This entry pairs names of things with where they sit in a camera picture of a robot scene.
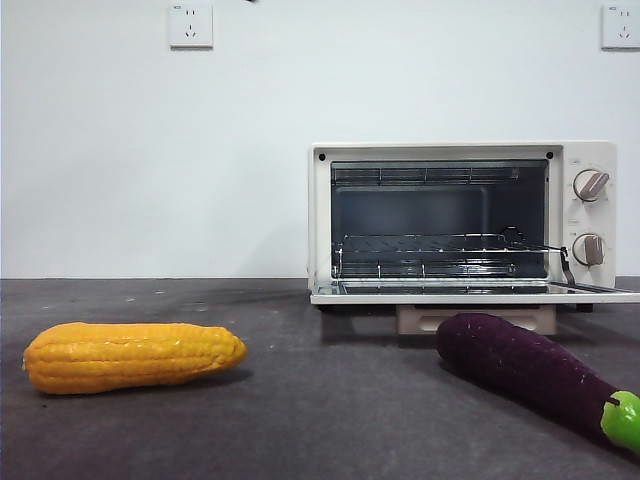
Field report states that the glass oven door with handle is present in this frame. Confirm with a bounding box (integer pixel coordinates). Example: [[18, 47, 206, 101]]
[[309, 278, 640, 336]]

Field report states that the purple eggplant with green stem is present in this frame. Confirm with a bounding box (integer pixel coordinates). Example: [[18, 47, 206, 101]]
[[435, 312, 640, 455]]

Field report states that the beige oven knob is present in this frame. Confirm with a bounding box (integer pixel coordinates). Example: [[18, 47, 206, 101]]
[[571, 232, 607, 266], [572, 169, 611, 203]]

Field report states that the white toaster oven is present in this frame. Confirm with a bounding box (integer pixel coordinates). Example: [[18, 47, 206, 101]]
[[307, 140, 619, 314]]

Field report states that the yellow corn cob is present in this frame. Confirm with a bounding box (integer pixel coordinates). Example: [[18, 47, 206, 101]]
[[22, 322, 249, 396]]

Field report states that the metal wire oven rack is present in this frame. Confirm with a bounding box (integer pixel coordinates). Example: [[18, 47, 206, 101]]
[[332, 227, 569, 281]]

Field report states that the white wall socket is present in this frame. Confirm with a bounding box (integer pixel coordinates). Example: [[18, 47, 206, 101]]
[[600, 3, 640, 50], [168, 2, 215, 50]]

